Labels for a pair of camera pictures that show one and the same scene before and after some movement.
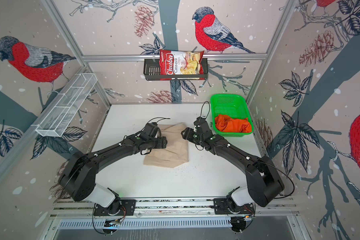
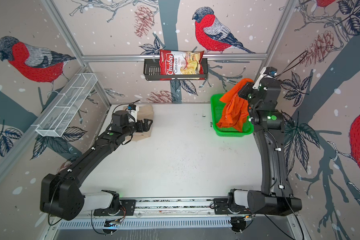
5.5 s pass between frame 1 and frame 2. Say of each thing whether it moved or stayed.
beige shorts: moved
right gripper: moved
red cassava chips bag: stayed
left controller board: stayed
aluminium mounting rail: stayed
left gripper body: moved
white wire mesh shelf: stayed
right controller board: stayed
